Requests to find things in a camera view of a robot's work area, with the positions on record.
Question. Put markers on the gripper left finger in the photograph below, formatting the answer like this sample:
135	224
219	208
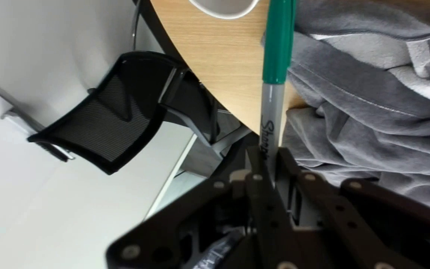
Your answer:
263	209

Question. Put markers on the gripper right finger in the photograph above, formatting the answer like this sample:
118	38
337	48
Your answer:
334	213

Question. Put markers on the green marker pen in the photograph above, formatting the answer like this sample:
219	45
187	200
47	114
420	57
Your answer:
277	45

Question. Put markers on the white mug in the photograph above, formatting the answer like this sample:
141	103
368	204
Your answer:
224	9

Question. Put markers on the grey fleece garment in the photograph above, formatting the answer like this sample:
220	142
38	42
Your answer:
368	104

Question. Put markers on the black mesh office chair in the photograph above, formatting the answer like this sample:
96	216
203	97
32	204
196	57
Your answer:
106	112

